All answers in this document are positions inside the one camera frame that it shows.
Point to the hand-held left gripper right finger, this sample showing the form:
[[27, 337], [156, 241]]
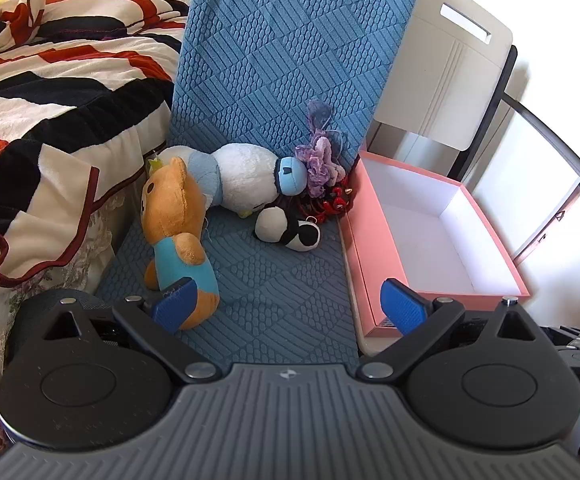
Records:
[[404, 309]]

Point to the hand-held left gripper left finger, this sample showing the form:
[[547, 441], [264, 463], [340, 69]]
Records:
[[174, 307]]

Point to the pink cardboard box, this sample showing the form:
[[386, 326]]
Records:
[[420, 240]]

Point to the brown bear plush toy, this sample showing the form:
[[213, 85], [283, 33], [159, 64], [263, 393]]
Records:
[[170, 205]]

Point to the panda plush toy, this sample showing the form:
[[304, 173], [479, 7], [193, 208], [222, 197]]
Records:
[[270, 222]]

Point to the purple doll toy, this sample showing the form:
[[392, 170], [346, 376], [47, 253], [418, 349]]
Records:
[[315, 167]]

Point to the purple ribbon hair bow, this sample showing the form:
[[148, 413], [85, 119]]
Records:
[[321, 116]]

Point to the red hair claw clip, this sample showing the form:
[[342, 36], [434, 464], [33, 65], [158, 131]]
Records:
[[337, 203]]

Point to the white and blue plush toy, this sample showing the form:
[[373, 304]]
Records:
[[245, 170]]

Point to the white plastic chair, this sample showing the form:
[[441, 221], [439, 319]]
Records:
[[445, 85]]

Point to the red black white striped blanket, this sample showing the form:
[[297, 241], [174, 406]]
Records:
[[70, 90]]

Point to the black curved metal rail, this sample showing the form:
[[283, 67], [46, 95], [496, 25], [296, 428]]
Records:
[[555, 130]]

